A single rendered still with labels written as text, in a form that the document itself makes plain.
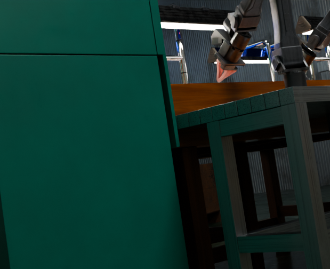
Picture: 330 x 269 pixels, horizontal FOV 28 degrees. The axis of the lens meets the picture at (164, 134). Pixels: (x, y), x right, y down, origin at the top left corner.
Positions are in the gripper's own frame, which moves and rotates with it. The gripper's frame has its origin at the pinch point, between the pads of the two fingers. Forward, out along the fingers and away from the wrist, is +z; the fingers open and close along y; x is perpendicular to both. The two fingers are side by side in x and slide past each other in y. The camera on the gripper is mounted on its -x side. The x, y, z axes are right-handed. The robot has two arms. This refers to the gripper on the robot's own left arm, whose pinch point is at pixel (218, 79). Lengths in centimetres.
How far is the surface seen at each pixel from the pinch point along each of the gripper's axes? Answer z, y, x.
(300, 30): -5, -68, -27
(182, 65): 13.9, -9.5, -26.5
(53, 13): -27, 79, 6
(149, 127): -7, 54, 29
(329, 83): -11.4, -34.6, 18.1
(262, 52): 33, -103, -64
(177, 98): -9.6, 39.2, 20.4
